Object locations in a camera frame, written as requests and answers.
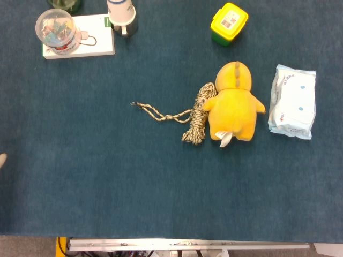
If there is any beige braided rope bundle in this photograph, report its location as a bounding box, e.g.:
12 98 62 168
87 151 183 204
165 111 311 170
130 82 218 146

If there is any yellow plush dinosaur toy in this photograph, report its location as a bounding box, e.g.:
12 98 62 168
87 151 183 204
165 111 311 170
202 61 266 148

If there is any aluminium frame rail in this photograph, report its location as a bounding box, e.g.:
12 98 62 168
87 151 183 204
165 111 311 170
66 238 310 252

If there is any blue table cloth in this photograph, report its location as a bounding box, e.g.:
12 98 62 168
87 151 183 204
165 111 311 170
0 0 343 240

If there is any white cup with handle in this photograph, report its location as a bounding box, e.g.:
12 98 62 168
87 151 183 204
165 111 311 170
106 0 137 28

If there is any yellow frame post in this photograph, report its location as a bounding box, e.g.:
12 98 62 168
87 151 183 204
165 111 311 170
55 236 68 257

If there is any dark glass cup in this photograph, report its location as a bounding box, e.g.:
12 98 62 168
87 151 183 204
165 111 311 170
110 12 139 39

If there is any green container with yellow lid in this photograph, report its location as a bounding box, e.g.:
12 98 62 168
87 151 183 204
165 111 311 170
210 2 249 48

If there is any clear plastic clip jar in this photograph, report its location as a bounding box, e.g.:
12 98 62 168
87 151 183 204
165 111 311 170
35 8 81 55

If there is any white wet wipes pack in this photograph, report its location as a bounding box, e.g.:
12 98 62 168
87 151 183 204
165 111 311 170
267 64 317 141

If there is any green glass bottle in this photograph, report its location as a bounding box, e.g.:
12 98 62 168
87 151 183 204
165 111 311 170
47 0 83 13

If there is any white flat cardboard box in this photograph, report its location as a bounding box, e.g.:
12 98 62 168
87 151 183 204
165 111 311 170
42 13 116 61

